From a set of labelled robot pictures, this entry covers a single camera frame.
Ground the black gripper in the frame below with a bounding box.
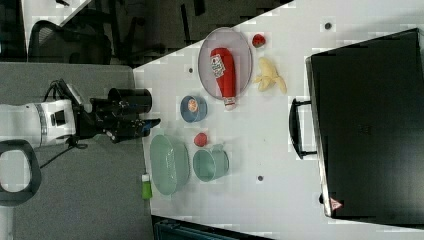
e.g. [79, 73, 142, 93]
[77, 98, 161, 143]

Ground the red plush ketchup bottle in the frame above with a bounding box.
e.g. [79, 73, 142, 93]
[210, 48, 236, 111]

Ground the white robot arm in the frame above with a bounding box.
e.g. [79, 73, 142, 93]
[1, 100, 147, 240]

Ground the grey round plate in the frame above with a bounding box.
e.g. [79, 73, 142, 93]
[198, 28, 253, 100]

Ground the black cylinder cup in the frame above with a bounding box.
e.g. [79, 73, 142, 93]
[108, 88, 152, 115]

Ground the green perforated basket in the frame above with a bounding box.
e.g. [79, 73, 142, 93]
[150, 135, 190, 196]

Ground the orange slice toy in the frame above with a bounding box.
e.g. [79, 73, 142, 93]
[188, 99, 198, 112]

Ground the red plush tomato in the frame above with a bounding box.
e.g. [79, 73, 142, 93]
[194, 133, 208, 147]

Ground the green white tube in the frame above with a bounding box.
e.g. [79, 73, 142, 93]
[142, 174, 152, 200]

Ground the green mug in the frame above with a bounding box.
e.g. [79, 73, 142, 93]
[193, 144, 229, 182]

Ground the black office chair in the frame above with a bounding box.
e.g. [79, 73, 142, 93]
[28, 20, 112, 65]

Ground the yellow plush banana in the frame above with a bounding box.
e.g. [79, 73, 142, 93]
[254, 57, 287, 94]

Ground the red plush strawberry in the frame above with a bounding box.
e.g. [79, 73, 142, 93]
[252, 34, 266, 48]

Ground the black toaster oven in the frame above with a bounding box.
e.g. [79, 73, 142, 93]
[305, 28, 424, 229]

